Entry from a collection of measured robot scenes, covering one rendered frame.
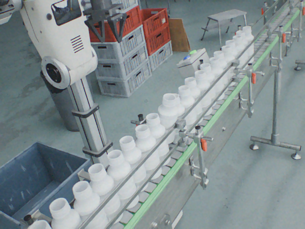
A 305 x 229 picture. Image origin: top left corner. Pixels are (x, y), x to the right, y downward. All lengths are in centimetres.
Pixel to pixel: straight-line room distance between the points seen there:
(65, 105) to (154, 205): 227
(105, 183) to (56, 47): 75
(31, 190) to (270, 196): 149
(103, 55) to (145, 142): 271
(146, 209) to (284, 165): 172
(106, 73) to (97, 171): 287
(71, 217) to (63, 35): 84
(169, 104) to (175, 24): 361
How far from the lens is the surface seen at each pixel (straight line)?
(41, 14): 131
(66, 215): 69
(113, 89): 364
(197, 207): 216
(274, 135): 244
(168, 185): 92
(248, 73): 126
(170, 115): 89
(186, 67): 134
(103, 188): 75
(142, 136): 82
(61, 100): 303
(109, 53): 344
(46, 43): 137
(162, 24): 430
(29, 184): 141
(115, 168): 77
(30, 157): 137
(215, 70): 118
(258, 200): 220
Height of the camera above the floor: 162
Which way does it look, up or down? 31 degrees down
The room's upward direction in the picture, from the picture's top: 11 degrees counter-clockwise
